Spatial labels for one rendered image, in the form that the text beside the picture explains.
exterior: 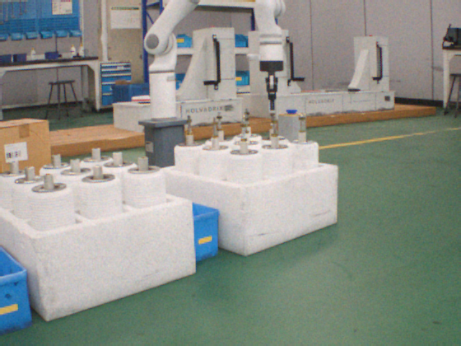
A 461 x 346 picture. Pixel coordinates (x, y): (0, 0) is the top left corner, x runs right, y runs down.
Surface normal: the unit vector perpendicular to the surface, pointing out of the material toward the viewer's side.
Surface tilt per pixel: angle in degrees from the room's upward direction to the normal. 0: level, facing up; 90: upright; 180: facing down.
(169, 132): 90
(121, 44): 90
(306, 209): 90
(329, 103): 90
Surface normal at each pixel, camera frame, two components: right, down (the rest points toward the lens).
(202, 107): 0.55, 0.15
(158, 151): -0.23, 0.17
